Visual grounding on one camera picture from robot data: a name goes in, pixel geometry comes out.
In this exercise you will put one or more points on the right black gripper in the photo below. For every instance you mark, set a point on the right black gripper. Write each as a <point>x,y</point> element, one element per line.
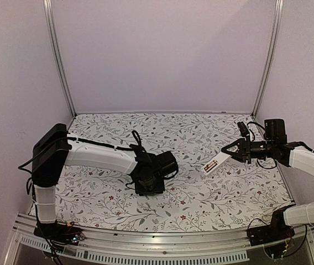
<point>246,150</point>

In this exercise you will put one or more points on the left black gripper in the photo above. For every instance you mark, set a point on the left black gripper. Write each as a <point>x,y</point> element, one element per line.
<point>159,189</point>

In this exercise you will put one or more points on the white remote control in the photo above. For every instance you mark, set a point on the white remote control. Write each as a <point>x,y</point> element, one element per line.
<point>221,158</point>

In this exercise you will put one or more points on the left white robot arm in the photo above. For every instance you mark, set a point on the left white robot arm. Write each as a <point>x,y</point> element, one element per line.
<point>58,148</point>

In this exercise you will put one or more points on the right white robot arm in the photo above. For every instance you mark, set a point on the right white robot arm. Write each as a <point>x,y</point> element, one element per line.
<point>295,154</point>

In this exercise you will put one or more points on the floral patterned table mat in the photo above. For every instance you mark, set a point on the floral patterned table mat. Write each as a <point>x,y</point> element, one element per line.
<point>235,195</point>

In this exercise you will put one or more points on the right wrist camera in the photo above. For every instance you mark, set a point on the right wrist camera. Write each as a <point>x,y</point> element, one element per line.
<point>243,129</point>

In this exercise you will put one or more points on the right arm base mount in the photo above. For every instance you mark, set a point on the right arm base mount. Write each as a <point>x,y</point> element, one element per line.
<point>275,231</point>

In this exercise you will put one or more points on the front aluminium rail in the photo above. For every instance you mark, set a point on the front aluminium rail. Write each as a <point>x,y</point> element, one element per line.
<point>102,246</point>

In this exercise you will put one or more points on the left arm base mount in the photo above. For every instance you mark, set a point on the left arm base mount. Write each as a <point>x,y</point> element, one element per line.
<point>63,234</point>

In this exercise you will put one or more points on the right aluminium frame post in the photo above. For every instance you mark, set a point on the right aluminium frame post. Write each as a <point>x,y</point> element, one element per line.
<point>276,25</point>

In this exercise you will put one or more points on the aluminium frame post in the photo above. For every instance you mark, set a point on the aluminium frame post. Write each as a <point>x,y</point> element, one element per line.
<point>49,16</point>
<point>276,25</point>

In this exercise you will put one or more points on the left aluminium frame post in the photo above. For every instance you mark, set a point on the left aluminium frame post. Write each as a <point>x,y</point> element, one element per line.
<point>49,16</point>

